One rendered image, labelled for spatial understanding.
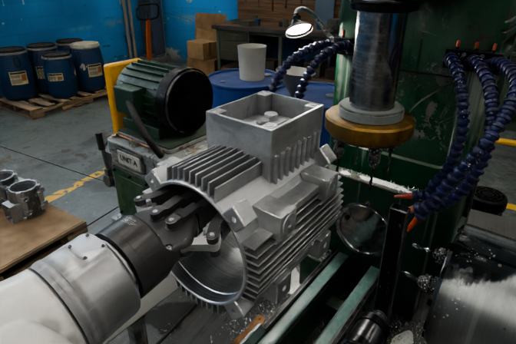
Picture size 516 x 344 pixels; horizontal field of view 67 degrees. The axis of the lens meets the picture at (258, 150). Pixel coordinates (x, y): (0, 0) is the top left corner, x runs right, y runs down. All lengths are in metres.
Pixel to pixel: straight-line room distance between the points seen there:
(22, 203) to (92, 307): 2.57
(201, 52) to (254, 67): 3.67
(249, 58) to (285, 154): 2.42
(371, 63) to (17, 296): 0.64
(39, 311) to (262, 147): 0.26
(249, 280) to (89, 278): 0.16
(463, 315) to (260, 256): 0.45
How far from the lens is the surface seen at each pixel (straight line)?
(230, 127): 0.47
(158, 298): 0.80
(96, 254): 0.37
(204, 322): 1.08
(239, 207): 0.40
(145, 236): 0.38
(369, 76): 0.77
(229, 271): 0.54
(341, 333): 0.90
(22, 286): 0.36
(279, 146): 0.45
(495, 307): 0.78
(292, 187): 0.48
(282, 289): 0.48
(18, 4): 6.58
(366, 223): 1.01
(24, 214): 2.95
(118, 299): 0.37
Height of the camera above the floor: 1.60
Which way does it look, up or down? 25 degrees down
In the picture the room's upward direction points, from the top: straight up
